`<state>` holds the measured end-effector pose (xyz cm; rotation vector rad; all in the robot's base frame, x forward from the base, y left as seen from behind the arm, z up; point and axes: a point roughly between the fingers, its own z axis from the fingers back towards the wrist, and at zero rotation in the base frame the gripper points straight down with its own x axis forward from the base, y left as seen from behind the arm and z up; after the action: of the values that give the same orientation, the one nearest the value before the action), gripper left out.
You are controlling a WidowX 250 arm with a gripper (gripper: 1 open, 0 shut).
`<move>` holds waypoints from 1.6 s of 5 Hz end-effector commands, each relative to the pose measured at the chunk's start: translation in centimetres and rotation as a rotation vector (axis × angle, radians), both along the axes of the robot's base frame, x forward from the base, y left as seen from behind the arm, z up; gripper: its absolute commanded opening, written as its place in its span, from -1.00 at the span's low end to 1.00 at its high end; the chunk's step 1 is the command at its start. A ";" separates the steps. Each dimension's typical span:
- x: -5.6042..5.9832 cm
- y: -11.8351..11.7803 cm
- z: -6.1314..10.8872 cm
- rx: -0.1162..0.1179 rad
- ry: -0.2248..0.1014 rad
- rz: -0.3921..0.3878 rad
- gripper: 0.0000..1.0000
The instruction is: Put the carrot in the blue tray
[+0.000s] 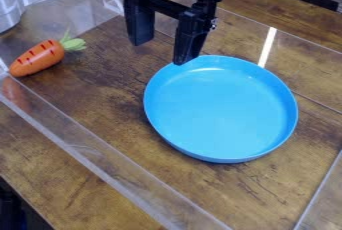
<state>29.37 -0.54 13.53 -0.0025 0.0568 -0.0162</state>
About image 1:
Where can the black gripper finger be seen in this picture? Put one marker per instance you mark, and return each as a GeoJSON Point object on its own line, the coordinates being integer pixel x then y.
{"type": "Point", "coordinates": [140, 22]}
{"type": "Point", "coordinates": [193, 29]}

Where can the orange toy carrot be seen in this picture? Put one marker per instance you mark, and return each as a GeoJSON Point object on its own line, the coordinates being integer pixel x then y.
{"type": "Point", "coordinates": [45, 55]}

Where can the blue round tray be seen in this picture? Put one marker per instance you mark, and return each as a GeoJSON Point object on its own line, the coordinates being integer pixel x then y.
{"type": "Point", "coordinates": [221, 109]}

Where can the clear acrylic enclosure wall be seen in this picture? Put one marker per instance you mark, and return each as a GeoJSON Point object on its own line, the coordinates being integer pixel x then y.
{"type": "Point", "coordinates": [84, 156]}

